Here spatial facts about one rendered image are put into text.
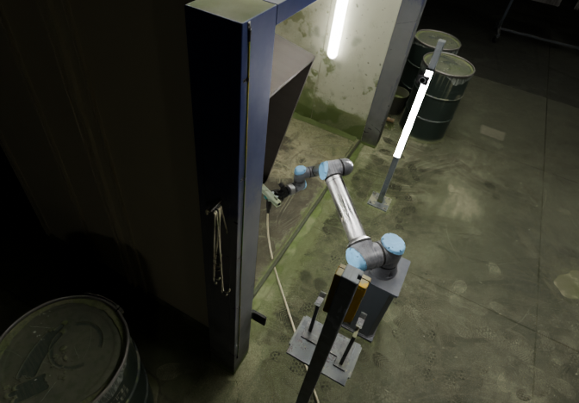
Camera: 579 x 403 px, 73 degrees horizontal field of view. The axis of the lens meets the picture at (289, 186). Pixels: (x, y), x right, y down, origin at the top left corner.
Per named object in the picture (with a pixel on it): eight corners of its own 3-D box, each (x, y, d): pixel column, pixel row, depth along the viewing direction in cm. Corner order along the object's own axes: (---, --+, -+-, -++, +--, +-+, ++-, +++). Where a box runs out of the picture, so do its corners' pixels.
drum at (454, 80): (399, 112, 510) (422, 46, 449) (443, 121, 505) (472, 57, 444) (397, 137, 468) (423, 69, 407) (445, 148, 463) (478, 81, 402)
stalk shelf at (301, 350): (285, 353, 190) (286, 351, 189) (306, 316, 205) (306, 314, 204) (344, 387, 182) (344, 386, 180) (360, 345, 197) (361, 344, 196)
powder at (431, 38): (465, 42, 482) (465, 40, 481) (451, 55, 448) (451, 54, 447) (425, 27, 502) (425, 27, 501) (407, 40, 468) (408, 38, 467)
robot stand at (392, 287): (383, 309, 300) (411, 261, 256) (370, 343, 279) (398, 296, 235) (347, 290, 308) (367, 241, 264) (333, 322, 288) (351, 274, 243)
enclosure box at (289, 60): (186, 203, 285) (209, 63, 198) (232, 159, 326) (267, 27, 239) (226, 228, 281) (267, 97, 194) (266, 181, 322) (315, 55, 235)
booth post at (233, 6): (233, 375, 253) (242, 23, 96) (211, 361, 258) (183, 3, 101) (248, 351, 266) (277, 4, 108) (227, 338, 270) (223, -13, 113)
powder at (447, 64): (423, 50, 450) (423, 49, 449) (470, 59, 445) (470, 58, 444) (423, 71, 411) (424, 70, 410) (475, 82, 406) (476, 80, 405)
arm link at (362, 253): (387, 262, 224) (341, 153, 254) (360, 269, 219) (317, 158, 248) (376, 269, 238) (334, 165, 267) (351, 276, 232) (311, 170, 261)
